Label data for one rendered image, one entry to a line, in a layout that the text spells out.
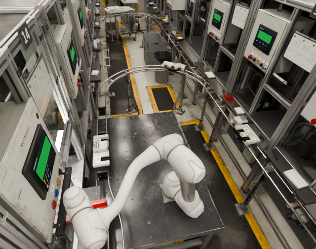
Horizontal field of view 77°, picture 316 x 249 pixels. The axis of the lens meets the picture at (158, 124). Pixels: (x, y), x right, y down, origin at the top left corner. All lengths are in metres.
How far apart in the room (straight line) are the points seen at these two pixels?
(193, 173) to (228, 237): 1.60
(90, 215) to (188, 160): 0.52
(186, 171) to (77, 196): 0.52
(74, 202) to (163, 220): 0.93
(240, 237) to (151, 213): 1.17
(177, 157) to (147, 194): 0.86
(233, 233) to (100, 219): 1.86
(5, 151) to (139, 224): 1.23
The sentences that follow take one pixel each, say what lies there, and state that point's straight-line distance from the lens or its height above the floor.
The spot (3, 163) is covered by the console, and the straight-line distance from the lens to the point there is 0.74.
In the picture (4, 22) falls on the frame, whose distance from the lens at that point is 1.32.
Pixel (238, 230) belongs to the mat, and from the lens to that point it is 2.63.
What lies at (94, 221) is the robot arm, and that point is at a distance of 0.97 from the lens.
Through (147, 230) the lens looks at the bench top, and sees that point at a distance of 1.74.
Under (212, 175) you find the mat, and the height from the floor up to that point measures 0.01.
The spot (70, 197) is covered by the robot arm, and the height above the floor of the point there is 1.48.
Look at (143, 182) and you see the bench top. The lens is 1.92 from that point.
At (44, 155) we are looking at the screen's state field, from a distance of 0.95.
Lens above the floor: 2.32
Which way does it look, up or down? 42 degrees down
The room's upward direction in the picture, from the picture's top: 2 degrees clockwise
